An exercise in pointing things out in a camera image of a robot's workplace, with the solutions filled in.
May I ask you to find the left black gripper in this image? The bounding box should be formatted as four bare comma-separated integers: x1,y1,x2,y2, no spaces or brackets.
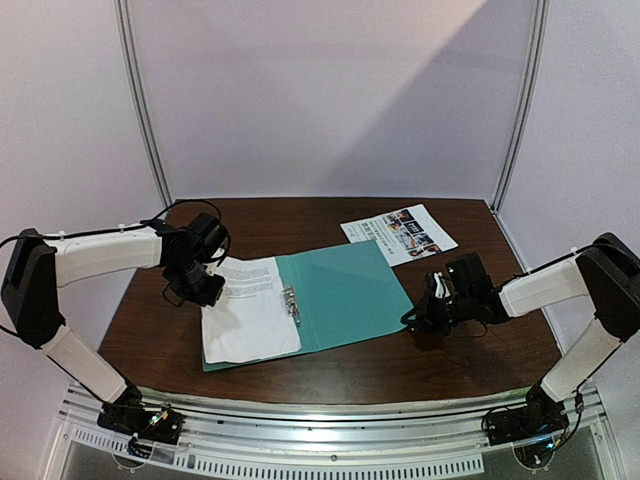
169,257,225,307

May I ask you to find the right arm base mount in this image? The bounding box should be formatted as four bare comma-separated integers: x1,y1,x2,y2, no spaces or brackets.
481,395,584,451

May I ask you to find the left aluminium corner post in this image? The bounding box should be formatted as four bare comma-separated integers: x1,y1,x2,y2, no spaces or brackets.
114,0,173,207

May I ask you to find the colour printed brochure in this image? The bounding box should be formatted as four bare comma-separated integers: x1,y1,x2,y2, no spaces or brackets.
340,204,458,267

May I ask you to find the perforated metal cable tray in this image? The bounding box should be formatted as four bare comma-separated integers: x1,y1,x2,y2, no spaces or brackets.
60,427,487,479

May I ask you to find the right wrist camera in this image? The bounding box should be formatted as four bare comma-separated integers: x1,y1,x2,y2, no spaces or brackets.
446,253,494,297

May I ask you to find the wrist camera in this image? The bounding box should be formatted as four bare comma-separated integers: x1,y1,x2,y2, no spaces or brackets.
446,253,494,297
187,212,231,262

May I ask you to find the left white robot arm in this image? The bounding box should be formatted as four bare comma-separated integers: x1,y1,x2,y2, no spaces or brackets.
1,214,231,434

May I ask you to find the aluminium corner post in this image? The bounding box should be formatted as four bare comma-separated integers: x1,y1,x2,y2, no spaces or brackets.
114,0,173,207
490,0,550,215

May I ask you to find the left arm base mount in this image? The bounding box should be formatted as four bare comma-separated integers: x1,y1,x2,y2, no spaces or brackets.
97,404,185,445

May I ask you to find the white text paper sheet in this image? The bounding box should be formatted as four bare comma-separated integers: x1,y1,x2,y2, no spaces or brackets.
201,257,301,364

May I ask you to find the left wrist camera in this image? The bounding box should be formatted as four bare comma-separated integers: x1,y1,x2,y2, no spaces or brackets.
187,212,231,262

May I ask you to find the teal plastic folder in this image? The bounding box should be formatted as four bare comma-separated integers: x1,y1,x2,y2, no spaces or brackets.
202,241,412,372

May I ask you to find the right aluminium corner post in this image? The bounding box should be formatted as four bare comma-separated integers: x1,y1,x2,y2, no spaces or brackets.
490,0,550,215

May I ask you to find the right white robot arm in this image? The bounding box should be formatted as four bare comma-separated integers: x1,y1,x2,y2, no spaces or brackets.
401,232,639,436

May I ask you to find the aluminium front rail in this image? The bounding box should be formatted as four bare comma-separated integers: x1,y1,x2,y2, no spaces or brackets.
57,384,609,454

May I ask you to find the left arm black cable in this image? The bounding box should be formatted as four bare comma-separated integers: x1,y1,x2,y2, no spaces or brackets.
139,198,224,226

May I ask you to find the metal folder clip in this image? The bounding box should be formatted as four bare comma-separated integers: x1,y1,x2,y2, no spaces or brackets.
282,285,301,327

